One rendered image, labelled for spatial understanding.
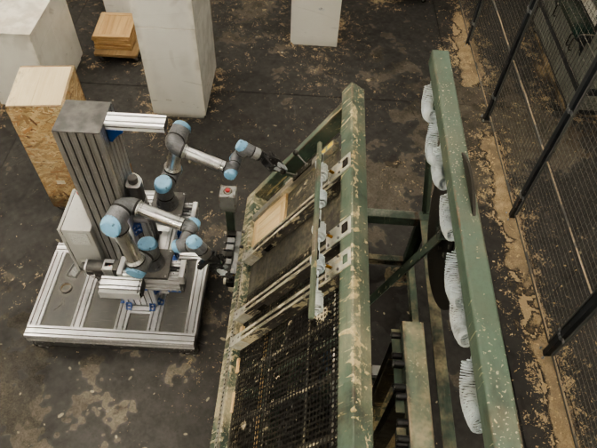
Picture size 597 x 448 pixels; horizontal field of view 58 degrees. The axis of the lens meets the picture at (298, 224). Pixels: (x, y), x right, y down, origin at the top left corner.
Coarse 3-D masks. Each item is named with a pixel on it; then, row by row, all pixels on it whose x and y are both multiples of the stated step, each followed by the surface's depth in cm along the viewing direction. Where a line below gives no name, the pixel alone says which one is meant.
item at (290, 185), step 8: (328, 144) 332; (336, 144) 327; (328, 152) 330; (312, 160) 342; (312, 168) 342; (304, 176) 349; (288, 184) 359; (296, 184) 355; (280, 192) 365; (288, 192) 362; (272, 200) 372; (264, 208) 378; (256, 216) 385
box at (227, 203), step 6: (222, 186) 404; (228, 186) 404; (234, 186) 404; (222, 192) 400; (228, 192) 401; (234, 192) 401; (222, 198) 399; (228, 198) 399; (234, 198) 398; (222, 204) 405; (228, 204) 404; (234, 204) 404; (222, 210) 410; (228, 210) 409; (234, 210) 409
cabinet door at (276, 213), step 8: (280, 200) 366; (272, 208) 372; (280, 208) 360; (264, 216) 378; (272, 216) 367; (280, 216) 355; (256, 224) 385; (264, 224) 373; (272, 224) 361; (256, 232) 379; (264, 232) 368; (256, 240) 374
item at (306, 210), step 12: (348, 156) 287; (336, 168) 294; (336, 180) 296; (336, 192) 303; (312, 204) 313; (288, 216) 331; (300, 216) 322; (276, 228) 339; (288, 228) 332; (264, 240) 350; (276, 240) 342; (252, 252) 355; (264, 252) 354; (252, 264) 366
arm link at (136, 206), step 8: (120, 200) 296; (128, 200) 297; (136, 200) 299; (128, 208) 296; (136, 208) 297; (144, 208) 298; (152, 208) 300; (144, 216) 300; (152, 216) 299; (160, 216) 299; (168, 216) 299; (176, 216) 301; (168, 224) 300; (176, 224) 299; (184, 224) 299; (192, 224) 300; (200, 224) 305; (192, 232) 298
